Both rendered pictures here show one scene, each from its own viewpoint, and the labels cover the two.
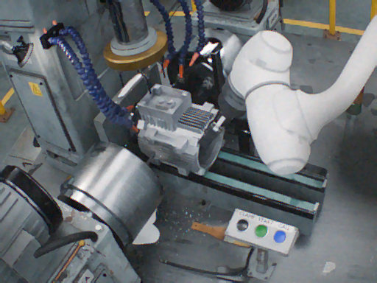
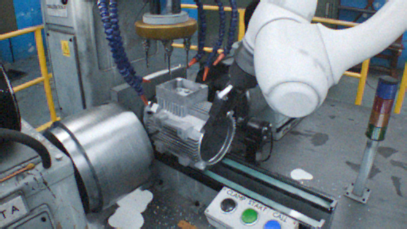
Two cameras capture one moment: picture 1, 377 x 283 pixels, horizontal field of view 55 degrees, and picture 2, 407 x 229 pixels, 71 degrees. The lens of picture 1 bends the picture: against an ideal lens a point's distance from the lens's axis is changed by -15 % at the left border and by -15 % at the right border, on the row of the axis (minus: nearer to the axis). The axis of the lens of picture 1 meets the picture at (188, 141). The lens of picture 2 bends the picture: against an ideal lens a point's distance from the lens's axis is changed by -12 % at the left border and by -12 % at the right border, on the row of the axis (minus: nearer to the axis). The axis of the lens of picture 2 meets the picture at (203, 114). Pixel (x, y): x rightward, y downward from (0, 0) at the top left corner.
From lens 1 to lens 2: 0.42 m
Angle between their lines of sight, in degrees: 19
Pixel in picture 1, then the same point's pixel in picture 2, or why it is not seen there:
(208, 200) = (203, 202)
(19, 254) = not seen: outside the picture
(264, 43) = not seen: outside the picture
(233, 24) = not seen: hidden behind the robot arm
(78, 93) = (105, 66)
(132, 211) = (111, 166)
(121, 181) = (110, 131)
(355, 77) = (394, 11)
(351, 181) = (363, 219)
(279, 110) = (292, 32)
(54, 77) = (83, 32)
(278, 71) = (298, 13)
